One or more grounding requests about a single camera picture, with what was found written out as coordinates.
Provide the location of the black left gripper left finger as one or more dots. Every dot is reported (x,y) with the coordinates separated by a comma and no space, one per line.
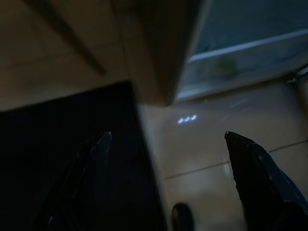
(81,187)

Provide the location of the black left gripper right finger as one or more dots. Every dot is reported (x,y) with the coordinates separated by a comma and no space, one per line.
(260,185)

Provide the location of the black floor mat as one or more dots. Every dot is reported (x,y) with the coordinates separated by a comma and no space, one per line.
(60,125)

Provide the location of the clear fridge crisper drawer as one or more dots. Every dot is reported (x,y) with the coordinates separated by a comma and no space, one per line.
(252,67)

